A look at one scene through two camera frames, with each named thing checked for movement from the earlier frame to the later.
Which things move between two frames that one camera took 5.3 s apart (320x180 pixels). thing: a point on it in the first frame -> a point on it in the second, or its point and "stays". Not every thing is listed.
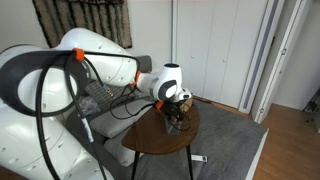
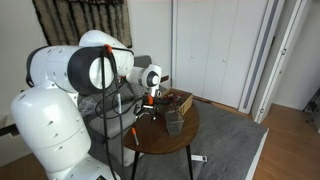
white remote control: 199,158 stays
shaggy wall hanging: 110,18 stays
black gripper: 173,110 -> 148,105
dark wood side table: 151,137 stays
